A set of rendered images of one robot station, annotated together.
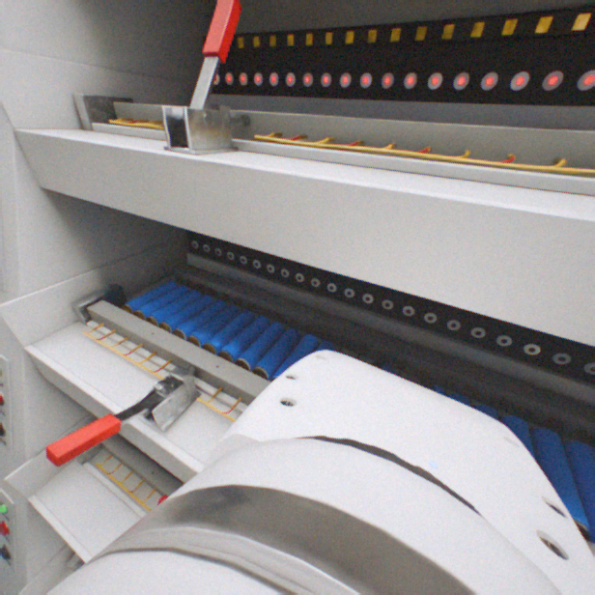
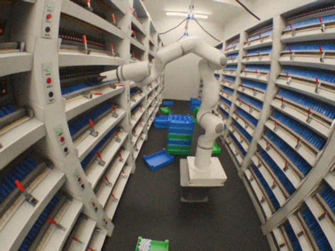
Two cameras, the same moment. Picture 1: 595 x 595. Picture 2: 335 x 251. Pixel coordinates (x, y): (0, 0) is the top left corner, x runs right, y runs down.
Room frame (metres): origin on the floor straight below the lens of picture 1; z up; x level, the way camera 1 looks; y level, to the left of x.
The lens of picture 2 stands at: (0.01, 0.69, 1.03)
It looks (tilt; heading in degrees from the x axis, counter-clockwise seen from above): 25 degrees down; 250
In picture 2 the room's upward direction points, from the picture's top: 3 degrees clockwise
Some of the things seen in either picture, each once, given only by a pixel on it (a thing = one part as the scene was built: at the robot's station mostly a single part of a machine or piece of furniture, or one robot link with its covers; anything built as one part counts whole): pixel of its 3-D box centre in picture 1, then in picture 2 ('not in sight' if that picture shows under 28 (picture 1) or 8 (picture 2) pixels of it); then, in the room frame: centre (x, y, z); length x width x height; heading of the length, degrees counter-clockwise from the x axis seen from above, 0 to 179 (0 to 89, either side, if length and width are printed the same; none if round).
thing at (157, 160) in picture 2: not in sight; (158, 158); (-0.31, -0.44, 0.04); 0.30 x 0.20 x 0.08; 18
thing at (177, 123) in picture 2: not in sight; (180, 121); (-0.62, -0.60, 0.44); 0.30 x 0.20 x 0.08; 161
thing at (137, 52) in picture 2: not in sight; (139, 80); (-0.18, -1.03, 0.88); 0.20 x 0.09 x 1.76; 158
